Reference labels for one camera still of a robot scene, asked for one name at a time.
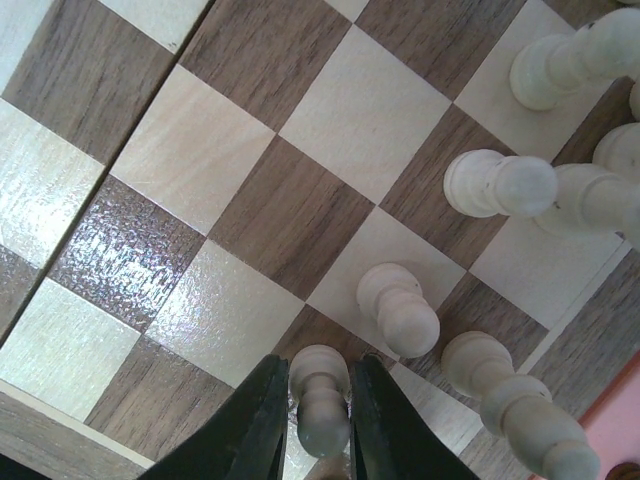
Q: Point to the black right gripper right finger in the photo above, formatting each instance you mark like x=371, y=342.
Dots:
x=389, y=439

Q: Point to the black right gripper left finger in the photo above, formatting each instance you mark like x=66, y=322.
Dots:
x=244, y=439

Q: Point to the light wooden pawn piece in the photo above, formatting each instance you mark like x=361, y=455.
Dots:
x=555, y=67
x=319, y=383
x=391, y=296
x=484, y=183

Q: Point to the light wooden chess piece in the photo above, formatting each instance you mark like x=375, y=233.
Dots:
x=592, y=200
x=518, y=408
x=618, y=152

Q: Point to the pink plastic tray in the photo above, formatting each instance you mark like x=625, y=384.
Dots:
x=612, y=422

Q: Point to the wooden chessboard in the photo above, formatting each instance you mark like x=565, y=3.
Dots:
x=188, y=186

